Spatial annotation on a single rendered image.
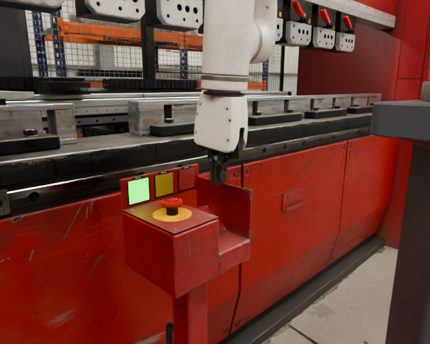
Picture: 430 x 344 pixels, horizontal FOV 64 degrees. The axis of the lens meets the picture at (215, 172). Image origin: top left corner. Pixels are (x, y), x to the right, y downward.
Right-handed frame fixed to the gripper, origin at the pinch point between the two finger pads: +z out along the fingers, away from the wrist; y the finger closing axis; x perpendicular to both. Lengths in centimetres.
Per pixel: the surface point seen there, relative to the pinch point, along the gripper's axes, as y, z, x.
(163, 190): -10.0, 5.4, -5.6
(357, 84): -51, -14, 179
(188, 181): -10.1, 4.7, 1.2
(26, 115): -38.0, -7.2, -21.6
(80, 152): -25.3, -0.8, -15.9
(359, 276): -10, 85, 130
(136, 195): -10.0, 5.0, -12.2
